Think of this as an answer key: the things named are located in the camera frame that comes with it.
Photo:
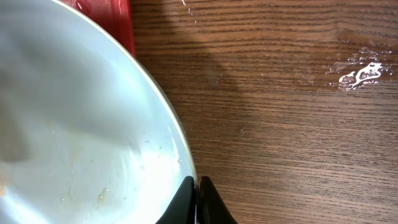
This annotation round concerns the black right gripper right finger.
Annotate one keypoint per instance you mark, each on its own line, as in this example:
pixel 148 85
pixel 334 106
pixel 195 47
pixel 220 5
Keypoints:
pixel 211 207

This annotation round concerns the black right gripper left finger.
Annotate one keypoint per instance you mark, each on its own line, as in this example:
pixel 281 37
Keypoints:
pixel 180 205

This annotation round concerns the red plastic tray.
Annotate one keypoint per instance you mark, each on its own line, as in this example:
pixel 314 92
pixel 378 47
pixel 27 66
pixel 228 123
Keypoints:
pixel 114 16

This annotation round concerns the light blue plate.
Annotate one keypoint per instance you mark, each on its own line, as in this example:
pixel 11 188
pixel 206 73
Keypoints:
pixel 87 135

